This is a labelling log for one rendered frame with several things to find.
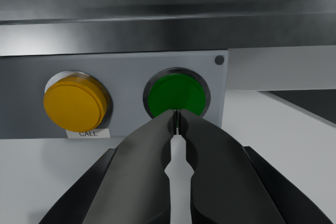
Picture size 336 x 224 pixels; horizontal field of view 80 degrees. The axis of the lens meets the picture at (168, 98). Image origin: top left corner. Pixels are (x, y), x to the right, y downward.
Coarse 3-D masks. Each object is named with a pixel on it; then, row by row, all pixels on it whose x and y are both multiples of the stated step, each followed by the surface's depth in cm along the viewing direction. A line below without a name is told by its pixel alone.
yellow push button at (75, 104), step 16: (64, 80) 13; (80, 80) 13; (48, 96) 13; (64, 96) 13; (80, 96) 13; (96, 96) 13; (48, 112) 14; (64, 112) 14; (80, 112) 14; (96, 112) 14; (64, 128) 14; (80, 128) 14
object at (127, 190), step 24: (168, 120) 11; (120, 144) 9; (144, 144) 9; (168, 144) 10; (120, 168) 8; (144, 168) 8; (96, 192) 7; (120, 192) 7; (144, 192) 7; (168, 192) 7; (96, 216) 6; (120, 216) 6; (144, 216) 6; (168, 216) 7
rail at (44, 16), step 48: (0, 0) 12; (48, 0) 12; (96, 0) 12; (144, 0) 12; (192, 0) 11; (240, 0) 11; (288, 0) 12; (0, 48) 13; (48, 48) 13; (96, 48) 13; (144, 48) 13; (192, 48) 13
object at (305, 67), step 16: (240, 48) 23; (256, 48) 23; (272, 48) 23; (288, 48) 22; (304, 48) 22; (320, 48) 22; (240, 64) 23; (256, 64) 23; (272, 64) 23; (288, 64) 23; (304, 64) 23; (320, 64) 23; (240, 80) 24; (256, 80) 24; (272, 80) 24; (288, 80) 24; (304, 80) 24; (320, 80) 24
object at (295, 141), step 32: (224, 96) 26; (256, 96) 25; (224, 128) 28; (256, 128) 28; (288, 128) 28; (320, 128) 28; (0, 160) 31; (32, 160) 31; (64, 160) 31; (96, 160) 31; (288, 160) 30; (320, 160) 30; (0, 192) 35; (32, 192) 35; (64, 192) 34; (320, 192) 33
